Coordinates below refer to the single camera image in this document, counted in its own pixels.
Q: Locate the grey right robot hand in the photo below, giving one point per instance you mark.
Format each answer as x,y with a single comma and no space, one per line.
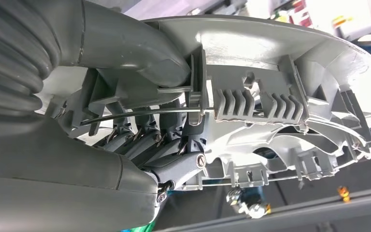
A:
44,179

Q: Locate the shiny metal fitting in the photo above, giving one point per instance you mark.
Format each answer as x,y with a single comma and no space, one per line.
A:
248,205

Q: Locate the orange clip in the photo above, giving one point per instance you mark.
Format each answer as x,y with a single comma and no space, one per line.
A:
344,193

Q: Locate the grey workbench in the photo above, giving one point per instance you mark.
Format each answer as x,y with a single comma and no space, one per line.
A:
300,217

